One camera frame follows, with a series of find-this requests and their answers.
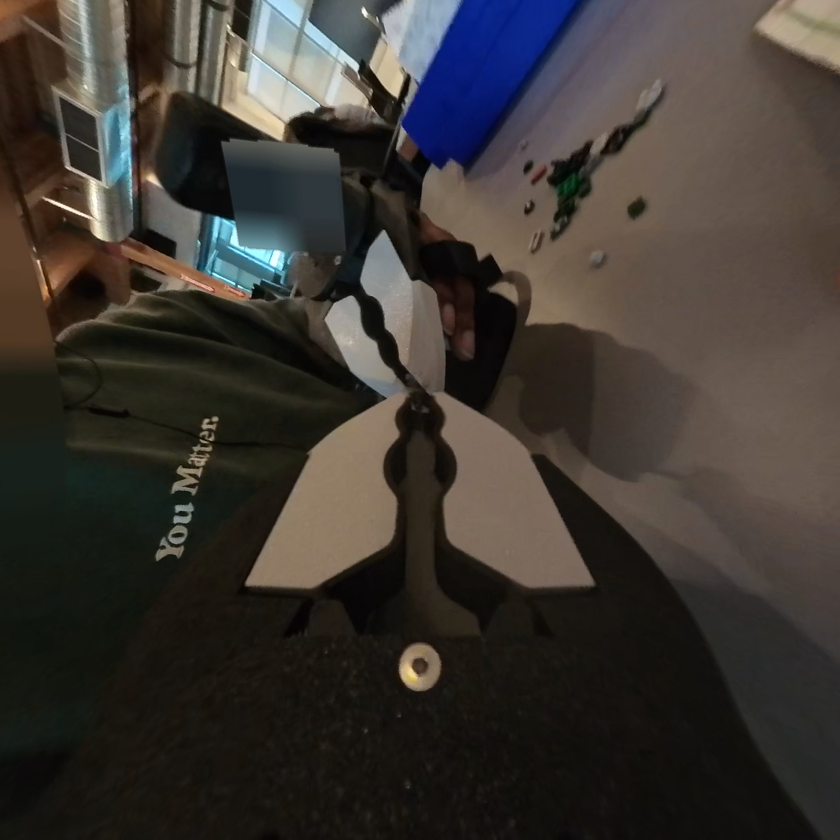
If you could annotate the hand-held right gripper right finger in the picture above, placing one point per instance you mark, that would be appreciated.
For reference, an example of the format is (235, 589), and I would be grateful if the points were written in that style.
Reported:
(512, 525)

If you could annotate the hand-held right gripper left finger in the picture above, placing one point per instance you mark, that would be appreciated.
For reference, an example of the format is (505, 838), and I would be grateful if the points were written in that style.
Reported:
(328, 525)

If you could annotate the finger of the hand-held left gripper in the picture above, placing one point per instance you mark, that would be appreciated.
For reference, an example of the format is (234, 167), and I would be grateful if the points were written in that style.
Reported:
(357, 339)
(404, 302)

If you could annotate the pile of toy bricks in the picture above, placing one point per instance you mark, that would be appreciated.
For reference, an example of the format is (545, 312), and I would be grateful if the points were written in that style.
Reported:
(578, 171)

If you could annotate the white instruction booklet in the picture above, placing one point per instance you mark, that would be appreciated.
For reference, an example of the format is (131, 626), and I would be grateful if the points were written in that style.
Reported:
(807, 29)

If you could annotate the person's left hand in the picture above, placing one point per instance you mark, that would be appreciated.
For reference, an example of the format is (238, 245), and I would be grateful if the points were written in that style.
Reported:
(460, 315)

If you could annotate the white printed sheet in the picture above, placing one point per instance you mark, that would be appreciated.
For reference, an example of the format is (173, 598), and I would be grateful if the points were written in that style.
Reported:
(414, 33)

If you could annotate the blue plastic bin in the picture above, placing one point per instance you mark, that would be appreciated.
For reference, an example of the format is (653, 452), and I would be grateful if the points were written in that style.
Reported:
(486, 66)

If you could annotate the small white toy stud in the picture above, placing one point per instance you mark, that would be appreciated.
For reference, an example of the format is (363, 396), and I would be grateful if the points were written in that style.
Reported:
(597, 257)

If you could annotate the small green toy brick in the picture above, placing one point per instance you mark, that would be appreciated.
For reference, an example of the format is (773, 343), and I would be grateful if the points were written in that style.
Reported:
(637, 206)

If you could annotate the white ceiling vent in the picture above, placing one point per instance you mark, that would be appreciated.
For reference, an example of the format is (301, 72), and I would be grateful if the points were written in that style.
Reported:
(79, 138)

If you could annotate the silver air duct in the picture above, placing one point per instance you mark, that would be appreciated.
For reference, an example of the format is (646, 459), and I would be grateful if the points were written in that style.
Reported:
(99, 105)

